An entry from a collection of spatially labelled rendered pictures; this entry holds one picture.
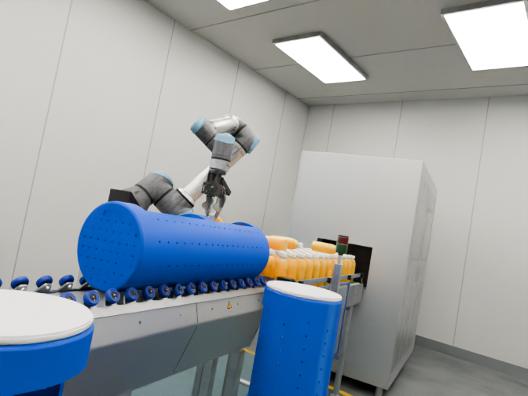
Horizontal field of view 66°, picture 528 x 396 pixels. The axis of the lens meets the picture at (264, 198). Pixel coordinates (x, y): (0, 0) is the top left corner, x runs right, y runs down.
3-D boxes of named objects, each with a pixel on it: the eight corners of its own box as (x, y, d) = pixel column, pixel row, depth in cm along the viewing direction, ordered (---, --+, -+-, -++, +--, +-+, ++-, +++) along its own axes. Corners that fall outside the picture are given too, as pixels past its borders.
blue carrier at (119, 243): (68, 283, 133) (84, 196, 135) (216, 274, 210) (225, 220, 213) (133, 301, 120) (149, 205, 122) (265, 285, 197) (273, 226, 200)
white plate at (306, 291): (342, 291, 161) (341, 295, 160) (273, 277, 166) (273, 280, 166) (342, 302, 133) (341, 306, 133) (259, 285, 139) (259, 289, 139)
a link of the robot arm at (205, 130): (235, 108, 256) (199, 113, 191) (248, 123, 257) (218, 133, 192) (222, 122, 259) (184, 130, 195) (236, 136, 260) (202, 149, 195)
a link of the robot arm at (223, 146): (235, 138, 193) (236, 134, 183) (230, 164, 192) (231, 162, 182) (215, 134, 192) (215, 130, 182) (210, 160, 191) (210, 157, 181)
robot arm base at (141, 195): (113, 189, 235) (126, 179, 240) (130, 214, 245) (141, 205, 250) (131, 192, 223) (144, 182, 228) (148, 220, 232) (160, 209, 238)
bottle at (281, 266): (267, 290, 214) (273, 254, 215) (277, 291, 218) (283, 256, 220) (276, 294, 209) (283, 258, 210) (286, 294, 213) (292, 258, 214)
